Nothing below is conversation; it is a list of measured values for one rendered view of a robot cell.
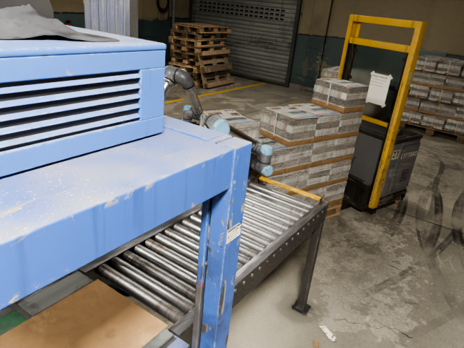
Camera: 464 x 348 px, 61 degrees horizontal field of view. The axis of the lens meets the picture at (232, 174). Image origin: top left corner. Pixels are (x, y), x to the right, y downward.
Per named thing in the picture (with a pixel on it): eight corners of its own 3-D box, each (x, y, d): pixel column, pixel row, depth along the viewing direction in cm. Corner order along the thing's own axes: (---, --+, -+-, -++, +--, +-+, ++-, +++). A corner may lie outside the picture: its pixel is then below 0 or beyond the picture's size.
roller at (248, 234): (201, 215, 219) (201, 207, 217) (275, 248, 196) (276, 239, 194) (195, 218, 215) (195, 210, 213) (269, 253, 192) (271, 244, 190)
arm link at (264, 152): (256, 142, 257) (254, 158, 261) (264, 148, 247) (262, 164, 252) (267, 142, 260) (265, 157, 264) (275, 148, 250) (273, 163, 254)
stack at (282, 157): (195, 231, 342) (202, 141, 309) (293, 204, 409) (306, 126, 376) (221, 255, 314) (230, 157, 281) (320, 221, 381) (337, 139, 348)
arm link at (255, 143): (196, 121, 247) (253, 154, 272) (201, 127, 238) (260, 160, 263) (206, 105, 245) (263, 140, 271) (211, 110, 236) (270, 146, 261)
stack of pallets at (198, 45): (197, 74, 1051) (201, 22, 999) (228, 81, 1009) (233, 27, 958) (165, 80, 943) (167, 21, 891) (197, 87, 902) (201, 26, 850)
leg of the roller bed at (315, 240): (299, 303, 271) (316, 217, 245) (306, 307, 269) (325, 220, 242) (295, 307, 267) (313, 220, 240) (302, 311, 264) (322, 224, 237)
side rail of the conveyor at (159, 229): (248, 191, 269) (250, 175, 264) (255, 193, 267) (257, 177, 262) (78, 291, 165) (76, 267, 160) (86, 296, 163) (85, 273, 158)
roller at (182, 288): (128, 256, 179) (128, 247, 177) (210, 304, 155) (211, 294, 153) (119, 261, 175) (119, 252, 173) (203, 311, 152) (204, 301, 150)
